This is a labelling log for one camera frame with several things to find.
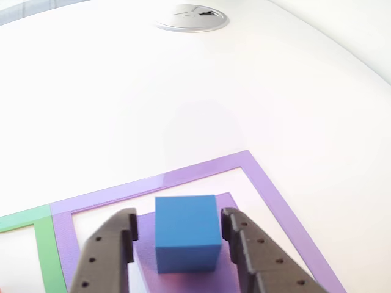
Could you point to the purple block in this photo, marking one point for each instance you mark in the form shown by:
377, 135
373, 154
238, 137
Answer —
189, 282

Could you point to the small blue cube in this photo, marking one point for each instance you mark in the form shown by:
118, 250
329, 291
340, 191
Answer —
186, 219

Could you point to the green square frame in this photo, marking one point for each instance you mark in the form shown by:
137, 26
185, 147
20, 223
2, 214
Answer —
46, 253

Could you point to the purple square frame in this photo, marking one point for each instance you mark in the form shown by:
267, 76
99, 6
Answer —
268, 189

